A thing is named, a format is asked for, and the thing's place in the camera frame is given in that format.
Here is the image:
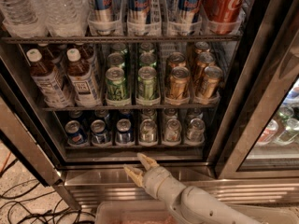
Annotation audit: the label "tea bottle left front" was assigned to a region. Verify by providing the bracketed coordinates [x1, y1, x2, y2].
[26, 49, 71, 108]

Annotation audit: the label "gold can front left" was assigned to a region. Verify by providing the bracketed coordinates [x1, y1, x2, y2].
[167, 66, 190, 100]

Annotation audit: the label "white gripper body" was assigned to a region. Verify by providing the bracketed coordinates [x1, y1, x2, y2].
[143, 166, 172, 200]

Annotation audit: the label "gold can middle right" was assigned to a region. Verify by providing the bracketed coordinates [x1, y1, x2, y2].
[192, 52, 216, 79]

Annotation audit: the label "tea bottle right front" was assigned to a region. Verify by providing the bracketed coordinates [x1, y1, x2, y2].
[67, 49, 100, 107]

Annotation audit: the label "green can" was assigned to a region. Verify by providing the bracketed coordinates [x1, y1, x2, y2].
[107, 52, 125, 69]
[139, 53, 157, 68]
[138, 66, 157, 100]
[106, 66, 128, 101]

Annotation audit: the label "green can front left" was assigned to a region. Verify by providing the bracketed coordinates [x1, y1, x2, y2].
[106, 66, 128, 101]

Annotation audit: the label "middle wire shelf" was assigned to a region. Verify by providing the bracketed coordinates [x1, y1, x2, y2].
[43, 104, 217, 111]

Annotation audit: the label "tea bottle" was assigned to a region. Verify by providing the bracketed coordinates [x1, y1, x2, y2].
[26, 49, 71, 108]
[67, 49, 100, 107]

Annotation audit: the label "water bottle left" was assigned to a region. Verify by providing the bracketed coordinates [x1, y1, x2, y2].
[0, 0, 48, 38]

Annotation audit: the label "green can middle left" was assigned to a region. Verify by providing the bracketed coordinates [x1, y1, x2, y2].
[107, 52, 125, 69]

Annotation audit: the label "red bull can right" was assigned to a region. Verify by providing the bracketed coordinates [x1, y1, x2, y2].
[176, 0, 201, 35]

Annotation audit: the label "water bottle right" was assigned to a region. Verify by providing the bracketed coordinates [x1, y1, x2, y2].
[41, 0, 87, 37]

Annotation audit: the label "wire shelf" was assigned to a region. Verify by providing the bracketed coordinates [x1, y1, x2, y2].
[43, 104, 217, 111]
[1, 35, 241, 44]

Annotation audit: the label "green can front right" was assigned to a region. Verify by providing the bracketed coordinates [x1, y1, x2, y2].
[138, 66, 157, 100]

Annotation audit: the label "red bull can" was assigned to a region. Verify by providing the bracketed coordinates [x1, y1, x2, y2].
[94, 0, 114, 35]
[128, 0, 151, 35]
[176, 0, 201, 35]

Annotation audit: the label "blue pepsi can middle front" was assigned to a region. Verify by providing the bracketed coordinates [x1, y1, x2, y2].
[91, 119, 110, 146]

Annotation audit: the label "clear plastic bin left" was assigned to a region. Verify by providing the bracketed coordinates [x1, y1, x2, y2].
[94, 201, 178, 224]

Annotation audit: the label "clear plastic bin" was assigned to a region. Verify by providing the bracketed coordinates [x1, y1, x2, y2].
[94, 201, 178, 224]
[231, 204, 299, 224]

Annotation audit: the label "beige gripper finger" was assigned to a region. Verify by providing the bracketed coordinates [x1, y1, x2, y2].
[123, 164, 143, 187]
[137, 153, 159, 171]

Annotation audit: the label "red bull can left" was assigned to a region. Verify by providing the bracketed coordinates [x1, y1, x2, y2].
[94, 0, 114, 35]

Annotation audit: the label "black floor cables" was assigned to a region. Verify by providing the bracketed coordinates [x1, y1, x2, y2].
[0, 157, 96, 224]

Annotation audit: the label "green can middle right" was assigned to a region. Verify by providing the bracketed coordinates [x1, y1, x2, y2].
[139, 53, 157, 68]

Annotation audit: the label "water bottle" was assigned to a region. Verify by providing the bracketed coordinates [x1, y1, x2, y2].
[41, 0, 87, 37]
[0, 0, 48, 38]

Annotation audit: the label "gold can front right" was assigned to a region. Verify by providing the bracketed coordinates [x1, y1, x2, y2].
[196, 66, 223, 98]

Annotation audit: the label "gold can back right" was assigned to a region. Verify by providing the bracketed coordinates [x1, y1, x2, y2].
[192, 41, 210, 54]

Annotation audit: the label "blue pepsi can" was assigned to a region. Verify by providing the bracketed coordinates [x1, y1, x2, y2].
[64, 120, 88, 147]
[116, 119, 134, 144]
[91, 119, 110, 146]

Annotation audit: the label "red bull can middle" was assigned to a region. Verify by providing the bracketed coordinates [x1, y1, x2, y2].
[128, 0, 151, 35]

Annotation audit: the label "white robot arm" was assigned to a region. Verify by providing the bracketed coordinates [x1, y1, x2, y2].
[123, 153, 261, 224]

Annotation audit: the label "top wire shelf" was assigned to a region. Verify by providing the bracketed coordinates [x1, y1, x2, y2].
[1, 35, 241, 44]

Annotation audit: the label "glass fridge door right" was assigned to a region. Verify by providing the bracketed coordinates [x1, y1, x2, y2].
[216, 0, 299, 178]

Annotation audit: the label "red coca cola can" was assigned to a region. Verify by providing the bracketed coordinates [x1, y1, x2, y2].
[203, 0, 243, 35]

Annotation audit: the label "gold can middle left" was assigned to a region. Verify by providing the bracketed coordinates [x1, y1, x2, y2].
[165, 52, 186, 76]

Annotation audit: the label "blue pepsi can left front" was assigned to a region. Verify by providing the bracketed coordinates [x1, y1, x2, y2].
[64, 120, 88, 147]

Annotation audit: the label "clear plastic bin right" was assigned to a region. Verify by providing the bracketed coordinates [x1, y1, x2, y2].
[231, 204, 299, 224]

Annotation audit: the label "steel fridge door left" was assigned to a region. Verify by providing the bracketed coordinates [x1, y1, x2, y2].
[0, 77, 62, 186]

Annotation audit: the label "gold can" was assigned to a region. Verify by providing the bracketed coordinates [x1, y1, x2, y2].
[196, 66, 223, 98]
[192, 52, 216, 79]
[167, 66, 190, 100]
[192, 41, 210, 54]
[165, 52, 186, 76]

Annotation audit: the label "silver can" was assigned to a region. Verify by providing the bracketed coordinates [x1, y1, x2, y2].
[186, 118, 206, 142]
[164, 119, 181, 142]
[139, 119, 157, 143]

